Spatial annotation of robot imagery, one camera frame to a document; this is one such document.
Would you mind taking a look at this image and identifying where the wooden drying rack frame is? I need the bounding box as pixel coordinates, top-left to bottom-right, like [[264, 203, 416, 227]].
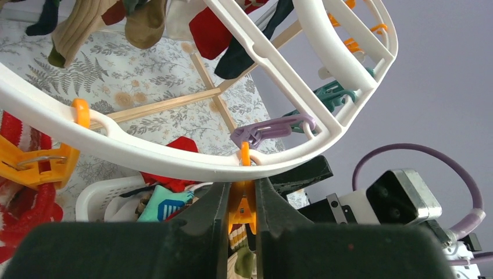
[[88, 19, 303, 134]]

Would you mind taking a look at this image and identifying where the floral grey table mat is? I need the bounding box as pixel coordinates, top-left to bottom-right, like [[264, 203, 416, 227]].
[[1, 20, 294, 221]]

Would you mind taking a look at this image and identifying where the beige ribbed hanging sock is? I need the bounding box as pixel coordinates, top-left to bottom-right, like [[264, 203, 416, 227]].
[[48, 0, 117, 68]]

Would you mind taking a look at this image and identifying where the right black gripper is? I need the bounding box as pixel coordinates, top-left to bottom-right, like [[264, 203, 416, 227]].
[[269, 155, 334, 196]]

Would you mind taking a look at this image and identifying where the olive hanging sock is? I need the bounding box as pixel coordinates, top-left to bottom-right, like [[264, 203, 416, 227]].
[[124, 0, 167, 49]]

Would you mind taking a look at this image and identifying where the orange clothespin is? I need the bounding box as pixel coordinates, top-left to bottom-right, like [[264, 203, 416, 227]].
[[227, 141, 258, 235], [1, 112, 80, 192]]

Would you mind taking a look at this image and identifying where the red hanging sock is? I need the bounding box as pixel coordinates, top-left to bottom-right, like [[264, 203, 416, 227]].
[[188, 0, 270, 61]]

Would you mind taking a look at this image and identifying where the lilac clothespin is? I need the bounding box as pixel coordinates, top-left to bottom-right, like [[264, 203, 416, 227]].
[[230, 113, 316, 149]]

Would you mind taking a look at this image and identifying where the teal blue patterned sock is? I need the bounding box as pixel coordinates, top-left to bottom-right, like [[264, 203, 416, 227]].
[[137, 185, 195, 222]]

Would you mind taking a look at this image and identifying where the white round clip hanger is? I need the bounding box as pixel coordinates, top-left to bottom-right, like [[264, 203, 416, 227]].
[[1, 1, 398, 182]]

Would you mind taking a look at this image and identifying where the dark navy sock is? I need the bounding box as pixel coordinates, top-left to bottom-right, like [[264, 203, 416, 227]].
[[214, 0, 295, 81]]

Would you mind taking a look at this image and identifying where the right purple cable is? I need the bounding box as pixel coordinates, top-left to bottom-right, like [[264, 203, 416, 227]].
[[352, 143, 493, 267]]

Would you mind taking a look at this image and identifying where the red sock behind basket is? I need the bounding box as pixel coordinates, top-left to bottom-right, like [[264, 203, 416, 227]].
[[140, 137, 198, 193]]

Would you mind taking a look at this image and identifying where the white laundry basket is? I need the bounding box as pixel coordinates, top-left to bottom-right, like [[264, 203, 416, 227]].
[[74, 175, 216, 223]]

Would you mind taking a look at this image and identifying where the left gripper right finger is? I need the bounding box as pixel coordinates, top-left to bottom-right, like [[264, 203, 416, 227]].
[[255, 178, 453, 279]]

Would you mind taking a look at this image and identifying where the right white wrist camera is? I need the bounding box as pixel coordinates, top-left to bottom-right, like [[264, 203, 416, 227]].
[[327, 169, 442, 225]]

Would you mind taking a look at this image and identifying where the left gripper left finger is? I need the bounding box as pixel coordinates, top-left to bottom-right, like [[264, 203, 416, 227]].
[[3, 183, 230, 278]]

